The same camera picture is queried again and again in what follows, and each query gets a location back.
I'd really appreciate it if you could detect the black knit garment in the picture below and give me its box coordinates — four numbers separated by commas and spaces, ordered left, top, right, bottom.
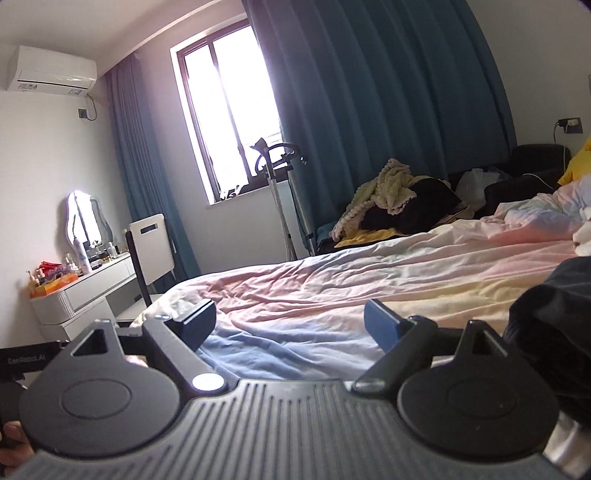
502, 316, 591, 422

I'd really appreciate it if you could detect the garment steamer stand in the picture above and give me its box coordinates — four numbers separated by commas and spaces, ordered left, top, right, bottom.
248, 137, 311, 262

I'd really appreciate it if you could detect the white charging cable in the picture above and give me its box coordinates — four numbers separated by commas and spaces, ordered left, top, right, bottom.
525, 124, 563, 191

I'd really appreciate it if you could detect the black sofa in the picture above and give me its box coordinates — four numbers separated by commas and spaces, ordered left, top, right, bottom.
449, 143, 574, 219

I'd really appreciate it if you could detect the person's left hand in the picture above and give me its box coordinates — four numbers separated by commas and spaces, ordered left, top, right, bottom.
0, 421, 37, 468

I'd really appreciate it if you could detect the dark framed window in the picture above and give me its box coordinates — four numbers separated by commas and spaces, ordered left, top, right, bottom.
170, 23, 286, 207

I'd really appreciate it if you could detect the wavy lit mirror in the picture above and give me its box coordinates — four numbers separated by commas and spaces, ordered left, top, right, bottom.
66, 191, 115, 248

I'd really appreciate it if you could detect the orange box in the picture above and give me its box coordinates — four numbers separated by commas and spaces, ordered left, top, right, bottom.
29, 271, 78, 299

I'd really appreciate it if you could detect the white dressing table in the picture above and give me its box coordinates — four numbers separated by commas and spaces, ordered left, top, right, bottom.
29, 250, 140, 343

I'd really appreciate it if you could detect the yellow pillow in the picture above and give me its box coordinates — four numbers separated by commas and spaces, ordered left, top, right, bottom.
555, 137, 591, 187

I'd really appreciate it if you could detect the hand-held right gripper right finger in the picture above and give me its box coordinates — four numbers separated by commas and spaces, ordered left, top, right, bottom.
352, 298, 528, 396

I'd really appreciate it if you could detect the dark fluffy clothing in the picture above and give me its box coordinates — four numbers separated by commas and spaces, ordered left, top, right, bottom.
359, 176, 463, 234

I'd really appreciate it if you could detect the wide blue curtain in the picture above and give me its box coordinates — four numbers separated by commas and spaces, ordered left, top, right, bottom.
241, 0, 519, 241

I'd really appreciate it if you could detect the white spray bottle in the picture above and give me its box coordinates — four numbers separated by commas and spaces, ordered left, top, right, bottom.
73, 234, 92, 276

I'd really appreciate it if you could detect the air conditioner power cord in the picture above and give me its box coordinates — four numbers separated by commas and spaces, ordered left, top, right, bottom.
76, 91, 101, 123

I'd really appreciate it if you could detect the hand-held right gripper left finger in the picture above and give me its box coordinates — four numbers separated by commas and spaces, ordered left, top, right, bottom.
71, 298, 228, 396

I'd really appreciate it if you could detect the narrow blue curtain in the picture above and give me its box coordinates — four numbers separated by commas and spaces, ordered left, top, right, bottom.
104, 52, 202, 283

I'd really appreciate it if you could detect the translucent plastic bag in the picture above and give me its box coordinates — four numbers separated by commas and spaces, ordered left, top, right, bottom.
455, 167, 491, 207

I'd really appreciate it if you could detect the white chair with black frame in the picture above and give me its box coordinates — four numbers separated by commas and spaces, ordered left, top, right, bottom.
115, 212, 177, 325

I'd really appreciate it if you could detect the yellow cloth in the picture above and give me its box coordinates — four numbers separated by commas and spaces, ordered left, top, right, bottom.
332, 225, 403, 251

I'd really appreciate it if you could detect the pastel duvet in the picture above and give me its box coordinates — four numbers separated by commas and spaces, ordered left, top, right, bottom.
128, 174, 591, 477

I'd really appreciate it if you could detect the white spotted plush blanket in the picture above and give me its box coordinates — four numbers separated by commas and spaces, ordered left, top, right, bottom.
571, 204, 591, 258

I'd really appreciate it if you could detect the cream knitted blanket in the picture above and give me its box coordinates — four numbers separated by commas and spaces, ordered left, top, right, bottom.
329, 157, 424, 241

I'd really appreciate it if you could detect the white air conditioner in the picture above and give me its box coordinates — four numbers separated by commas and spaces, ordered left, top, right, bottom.
4, 44, 99, 96

